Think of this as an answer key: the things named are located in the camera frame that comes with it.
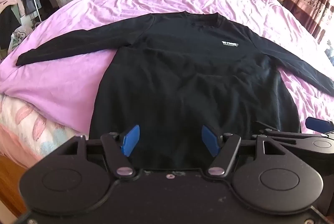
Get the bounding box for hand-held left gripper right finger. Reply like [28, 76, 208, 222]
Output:
[201, 124, 287, 178]

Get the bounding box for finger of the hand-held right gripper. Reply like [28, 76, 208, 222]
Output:
[251, 121, 330, 140]
[305, 117, 334, 133]

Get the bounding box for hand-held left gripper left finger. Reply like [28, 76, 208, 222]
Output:
[53, 124, 141, 179]

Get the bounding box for black long-sleeve shirt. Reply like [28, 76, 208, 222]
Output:
[16, 11, 334, 170]

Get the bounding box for feather print bed sheet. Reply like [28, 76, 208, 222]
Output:
[0, 94, 90, 170]

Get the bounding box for white printed bag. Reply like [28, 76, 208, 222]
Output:
[8, 22, 34, 55]

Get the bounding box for dark hanging garment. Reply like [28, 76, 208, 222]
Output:
[0, 4, 21, 50]

